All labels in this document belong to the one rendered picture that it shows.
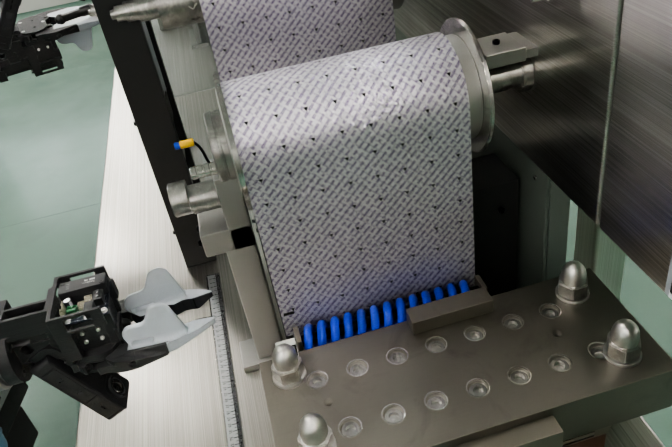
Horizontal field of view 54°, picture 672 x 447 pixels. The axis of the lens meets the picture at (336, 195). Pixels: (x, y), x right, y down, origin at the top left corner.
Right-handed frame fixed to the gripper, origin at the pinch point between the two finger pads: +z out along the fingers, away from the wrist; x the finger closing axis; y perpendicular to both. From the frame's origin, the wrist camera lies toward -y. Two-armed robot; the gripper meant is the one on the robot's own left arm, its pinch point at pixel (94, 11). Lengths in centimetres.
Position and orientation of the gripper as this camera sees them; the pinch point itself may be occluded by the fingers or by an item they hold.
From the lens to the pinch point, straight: 132.5
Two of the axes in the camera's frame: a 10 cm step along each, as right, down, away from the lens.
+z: 8.8, -3.6, 3.1
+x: 4.7, 5.6, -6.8
